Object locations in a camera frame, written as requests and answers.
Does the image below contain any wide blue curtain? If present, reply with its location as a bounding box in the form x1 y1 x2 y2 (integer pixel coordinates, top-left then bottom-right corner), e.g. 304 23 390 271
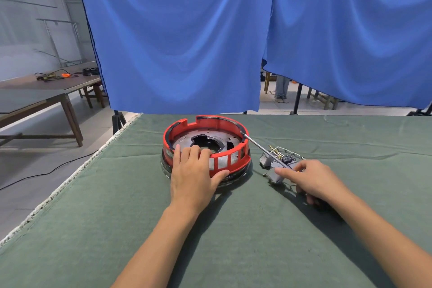
69 0 280 116

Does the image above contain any grey metal brake cylinder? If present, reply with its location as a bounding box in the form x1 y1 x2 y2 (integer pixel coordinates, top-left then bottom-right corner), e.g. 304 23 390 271
259 153 281 168

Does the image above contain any wooden stool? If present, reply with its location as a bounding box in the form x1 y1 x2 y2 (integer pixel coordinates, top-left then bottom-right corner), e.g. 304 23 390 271
264 71 277 95

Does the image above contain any wooden bench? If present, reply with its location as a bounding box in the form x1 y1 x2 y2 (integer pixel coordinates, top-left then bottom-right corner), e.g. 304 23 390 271
306 87 339 111

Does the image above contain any metal shaft screwdriver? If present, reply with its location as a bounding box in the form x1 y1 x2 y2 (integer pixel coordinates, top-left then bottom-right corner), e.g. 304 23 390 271
240 131 304 173

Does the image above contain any black curtain stand foot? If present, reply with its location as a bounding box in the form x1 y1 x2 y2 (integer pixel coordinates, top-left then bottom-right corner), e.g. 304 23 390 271
406 102 432 116

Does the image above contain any long wooden table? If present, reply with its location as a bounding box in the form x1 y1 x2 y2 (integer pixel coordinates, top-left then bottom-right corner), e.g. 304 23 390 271
0 61 106 109

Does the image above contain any black curtain stand pole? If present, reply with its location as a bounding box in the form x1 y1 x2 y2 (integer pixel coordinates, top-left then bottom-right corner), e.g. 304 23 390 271
292 83 303 115

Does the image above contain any black floor cable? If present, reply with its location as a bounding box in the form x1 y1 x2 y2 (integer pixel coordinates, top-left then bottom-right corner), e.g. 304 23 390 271
0 150 99 192

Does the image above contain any person's right hand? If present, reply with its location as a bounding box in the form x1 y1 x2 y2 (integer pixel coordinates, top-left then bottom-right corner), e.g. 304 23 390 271
274 159 342 205

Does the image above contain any dark wooden table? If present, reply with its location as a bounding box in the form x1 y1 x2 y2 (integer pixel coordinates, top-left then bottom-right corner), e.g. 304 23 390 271
0 89 84 148

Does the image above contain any person's right forearm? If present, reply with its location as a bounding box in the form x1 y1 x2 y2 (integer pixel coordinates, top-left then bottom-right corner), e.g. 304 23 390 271
332 184 432 288

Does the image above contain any person's left hand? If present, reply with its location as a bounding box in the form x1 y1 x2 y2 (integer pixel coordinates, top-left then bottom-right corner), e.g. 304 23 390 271
170 144 230 216

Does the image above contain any black and yellow cable tool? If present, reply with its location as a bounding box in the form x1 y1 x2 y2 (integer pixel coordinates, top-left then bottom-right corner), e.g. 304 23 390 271
34 71 65 83

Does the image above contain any metal pipe frame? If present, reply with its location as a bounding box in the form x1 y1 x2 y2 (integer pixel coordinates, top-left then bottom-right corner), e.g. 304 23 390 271
35 18 83 66

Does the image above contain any red brake drum assembly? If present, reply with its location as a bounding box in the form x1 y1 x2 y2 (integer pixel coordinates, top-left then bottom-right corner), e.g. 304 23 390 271
161 115 252 188

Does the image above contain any black curtain stand leg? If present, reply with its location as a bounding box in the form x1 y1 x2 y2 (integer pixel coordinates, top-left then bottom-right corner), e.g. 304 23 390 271
112 110 127 135

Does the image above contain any person's left forearm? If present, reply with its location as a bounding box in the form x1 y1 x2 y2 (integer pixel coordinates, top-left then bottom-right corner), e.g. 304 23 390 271
111 205 200 288

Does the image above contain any metal brake spring wire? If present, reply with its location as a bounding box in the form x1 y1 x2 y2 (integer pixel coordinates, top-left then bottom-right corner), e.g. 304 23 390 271
268 145 306 161

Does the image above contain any grey metal brake part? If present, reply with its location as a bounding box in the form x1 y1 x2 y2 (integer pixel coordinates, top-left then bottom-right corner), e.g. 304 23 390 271
268 169 287 185

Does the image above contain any green table cloth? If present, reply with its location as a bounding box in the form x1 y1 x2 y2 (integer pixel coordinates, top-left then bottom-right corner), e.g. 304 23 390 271
0 113 432 288

